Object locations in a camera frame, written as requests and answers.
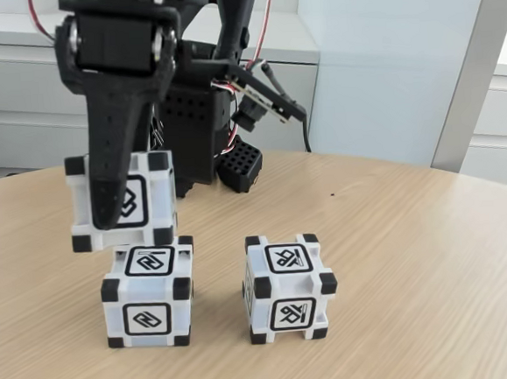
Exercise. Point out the white cube squares symbol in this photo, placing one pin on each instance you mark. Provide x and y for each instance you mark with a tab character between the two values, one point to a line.
157	197

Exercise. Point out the white cube lamp symbol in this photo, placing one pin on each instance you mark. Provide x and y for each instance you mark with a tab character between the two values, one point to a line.
287	283

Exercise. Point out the white drawer cabinet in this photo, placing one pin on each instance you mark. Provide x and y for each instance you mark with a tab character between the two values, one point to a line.
504	134

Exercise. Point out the white cube diamond loop symbol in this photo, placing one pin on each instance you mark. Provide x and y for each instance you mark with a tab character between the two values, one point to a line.
145	294

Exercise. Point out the black table clamp with wheel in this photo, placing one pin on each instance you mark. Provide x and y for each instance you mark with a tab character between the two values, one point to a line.
158	135

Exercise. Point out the camera module on black bracket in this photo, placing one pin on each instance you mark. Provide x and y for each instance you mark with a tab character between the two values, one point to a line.
247	115

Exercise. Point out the grey metal pillar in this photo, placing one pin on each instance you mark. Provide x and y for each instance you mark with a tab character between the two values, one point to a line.
468	71

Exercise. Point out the black perforated table clamp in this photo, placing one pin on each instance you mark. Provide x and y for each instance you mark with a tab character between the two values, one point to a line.
240	164

